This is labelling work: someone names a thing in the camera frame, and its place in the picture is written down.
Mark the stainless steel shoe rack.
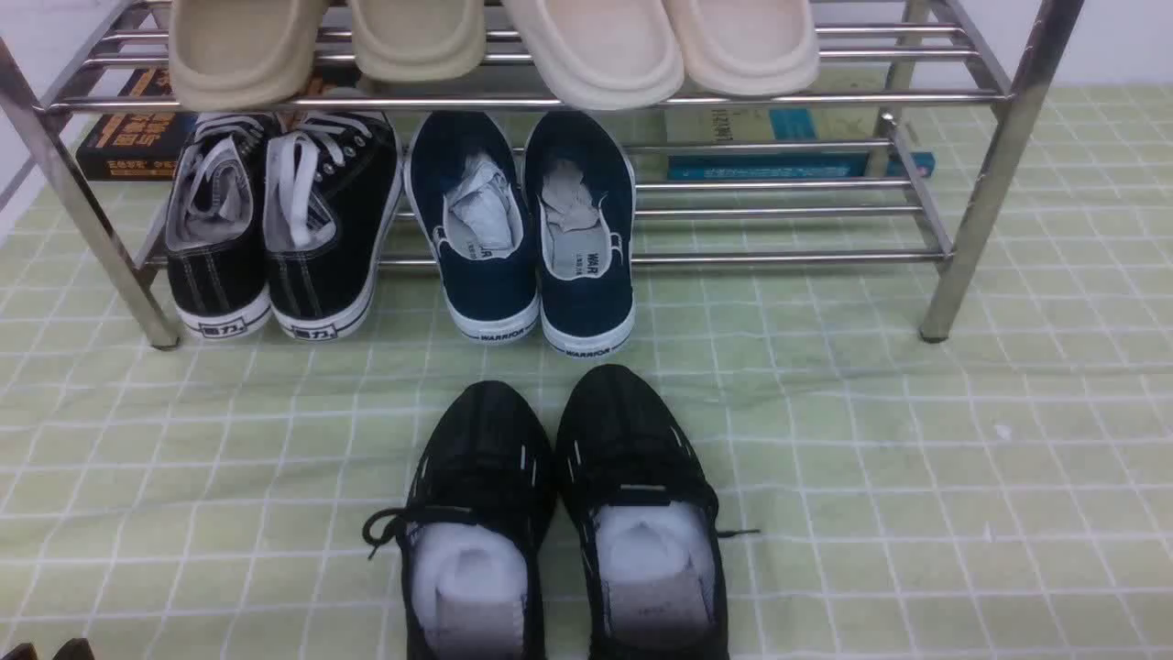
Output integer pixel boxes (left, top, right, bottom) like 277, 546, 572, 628
4, 1, 1082, 351

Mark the right navy canvas shoe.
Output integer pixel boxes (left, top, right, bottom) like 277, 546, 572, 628
522, 110, 637, 358

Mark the right black mesh sneaker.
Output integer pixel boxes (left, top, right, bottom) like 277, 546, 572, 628
554, 365, 730, 659

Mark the left black mesh sneaker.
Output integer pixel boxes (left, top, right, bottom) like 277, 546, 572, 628
362, 380, 557, 659

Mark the beige slipper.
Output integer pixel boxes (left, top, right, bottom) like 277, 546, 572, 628
347, 1, 487, 83
168, 1, 331, 113

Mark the blue beige book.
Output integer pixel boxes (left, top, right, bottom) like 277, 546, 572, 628
663, 107, 880, 181

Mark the green checked tablecloth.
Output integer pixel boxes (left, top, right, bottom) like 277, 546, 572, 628
1, 86, 1172, 659

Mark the navy canvas shoe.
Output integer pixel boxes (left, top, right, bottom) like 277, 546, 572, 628
404, 110, 540, 343
522, 110, 637, 358

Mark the black canvas sneaker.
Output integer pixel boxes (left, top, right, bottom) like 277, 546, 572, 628
163, 113, 282, 341
262, 110, 404, 343

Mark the black mesh sneaker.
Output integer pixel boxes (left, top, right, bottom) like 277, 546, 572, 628
554, 365, 730, 659
362, 380, 557, 659

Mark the left beige slipper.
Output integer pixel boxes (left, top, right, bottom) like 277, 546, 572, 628
168, 1, 331, 113

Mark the left cream slipper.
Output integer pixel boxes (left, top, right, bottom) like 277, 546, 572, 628
502, 1, 685, 110

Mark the right cream slipper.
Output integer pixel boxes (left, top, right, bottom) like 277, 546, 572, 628
663, 1, 820, 97

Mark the black orange book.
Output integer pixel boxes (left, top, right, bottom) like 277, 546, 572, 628
75, 66, 360, 182

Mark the left navy canvas shoe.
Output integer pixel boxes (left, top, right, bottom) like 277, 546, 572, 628
404, 110, 540, 343

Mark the cream slipper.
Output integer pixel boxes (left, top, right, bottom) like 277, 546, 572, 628
663, 1, 820, 97
502, 1, 685, 110

